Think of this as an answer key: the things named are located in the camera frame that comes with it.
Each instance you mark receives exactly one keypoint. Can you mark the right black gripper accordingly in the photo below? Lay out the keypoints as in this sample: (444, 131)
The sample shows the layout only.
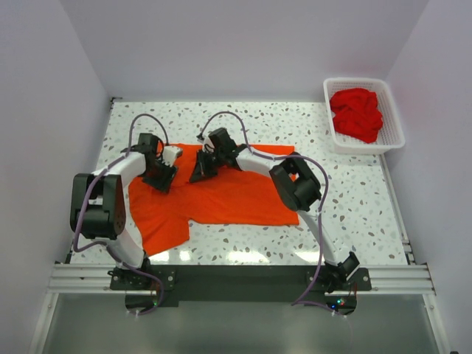
(201, 171)

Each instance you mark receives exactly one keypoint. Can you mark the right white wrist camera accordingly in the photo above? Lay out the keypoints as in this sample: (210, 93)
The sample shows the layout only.
(208, 146)

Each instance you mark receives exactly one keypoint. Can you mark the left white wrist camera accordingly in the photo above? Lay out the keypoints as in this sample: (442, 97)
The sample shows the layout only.
(170, 154)

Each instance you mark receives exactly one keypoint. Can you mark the white plastic basket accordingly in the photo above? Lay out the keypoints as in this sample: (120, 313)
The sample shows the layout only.
(390, 135)

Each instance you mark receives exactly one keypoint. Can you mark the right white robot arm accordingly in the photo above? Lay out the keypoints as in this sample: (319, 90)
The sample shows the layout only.
(296, 185)

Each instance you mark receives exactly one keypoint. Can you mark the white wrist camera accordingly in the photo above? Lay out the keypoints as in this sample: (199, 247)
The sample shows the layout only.
(170, 154)
(208, 146)

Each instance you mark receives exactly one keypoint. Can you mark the red t shirt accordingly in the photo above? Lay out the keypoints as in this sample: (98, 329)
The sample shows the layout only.
(356, 114)

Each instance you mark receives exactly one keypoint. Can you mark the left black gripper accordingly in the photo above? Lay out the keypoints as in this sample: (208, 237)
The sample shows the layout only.
(164, 184)

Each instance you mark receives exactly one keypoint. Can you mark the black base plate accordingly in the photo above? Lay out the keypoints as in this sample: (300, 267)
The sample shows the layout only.
(344, 304)

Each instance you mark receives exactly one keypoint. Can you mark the aluminium frame rail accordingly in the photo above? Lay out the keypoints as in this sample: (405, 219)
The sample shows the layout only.
(409, 279)

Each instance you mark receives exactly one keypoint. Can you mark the orange t shirt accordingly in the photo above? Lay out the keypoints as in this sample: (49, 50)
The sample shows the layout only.
(232, 197)

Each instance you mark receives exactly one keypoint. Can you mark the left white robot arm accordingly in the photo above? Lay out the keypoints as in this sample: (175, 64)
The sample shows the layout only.
(98, 210)

